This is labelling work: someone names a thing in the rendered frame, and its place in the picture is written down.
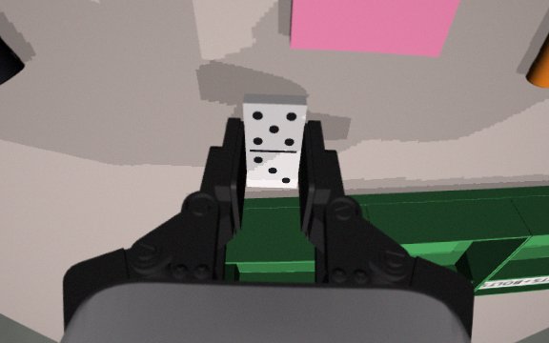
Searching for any white domino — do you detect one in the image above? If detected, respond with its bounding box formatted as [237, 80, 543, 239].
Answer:
[243, 93, 307, 188]

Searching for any green three-compartment bin rack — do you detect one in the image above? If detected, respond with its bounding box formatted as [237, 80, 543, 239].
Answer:
[224, 186, 549, 296]

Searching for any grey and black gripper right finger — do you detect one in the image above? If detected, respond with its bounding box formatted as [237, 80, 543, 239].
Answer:
[298, 120, 475, 340]

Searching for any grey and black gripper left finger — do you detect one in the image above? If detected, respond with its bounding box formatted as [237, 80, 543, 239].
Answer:
[63, 118, 247, 332]

